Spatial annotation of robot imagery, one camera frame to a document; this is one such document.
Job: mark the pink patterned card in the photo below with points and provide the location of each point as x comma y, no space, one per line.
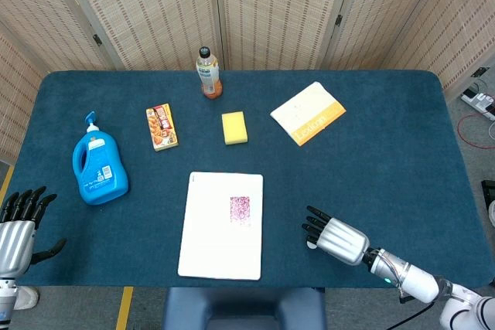
240,210

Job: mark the dark blue table cloth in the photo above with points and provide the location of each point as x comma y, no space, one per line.
386,167

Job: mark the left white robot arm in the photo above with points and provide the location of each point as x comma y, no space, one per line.
5,299

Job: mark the yellow curry food box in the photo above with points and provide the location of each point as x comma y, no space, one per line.
162,127

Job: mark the cream and orange notebook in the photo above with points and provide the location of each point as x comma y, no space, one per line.
305,111

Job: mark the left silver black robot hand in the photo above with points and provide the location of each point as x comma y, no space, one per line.
13,241

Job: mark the orange drink plastic bottle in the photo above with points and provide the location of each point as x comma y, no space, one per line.
209,75

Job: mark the white magnetic board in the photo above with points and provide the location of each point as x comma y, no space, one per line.
209,237

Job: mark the black screen hinge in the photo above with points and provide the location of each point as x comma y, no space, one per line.
478,72
97,39
339,20

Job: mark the blue detergent pump bottle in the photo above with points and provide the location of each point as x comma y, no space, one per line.
98,175

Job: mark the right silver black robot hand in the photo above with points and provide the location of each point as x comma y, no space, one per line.
344,241

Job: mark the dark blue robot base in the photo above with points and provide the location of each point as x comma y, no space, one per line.
243,307

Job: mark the yellow sponge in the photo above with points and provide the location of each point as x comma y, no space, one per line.
234,128

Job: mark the black box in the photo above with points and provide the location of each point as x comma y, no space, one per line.
489,189

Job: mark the white shoe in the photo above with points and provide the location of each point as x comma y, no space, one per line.
26,298

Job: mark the white power strip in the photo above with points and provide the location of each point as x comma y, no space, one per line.
479,103

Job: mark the bamboo folding screen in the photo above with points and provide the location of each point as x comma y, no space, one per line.
154,9

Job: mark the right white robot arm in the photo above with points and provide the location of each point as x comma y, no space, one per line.
417,281

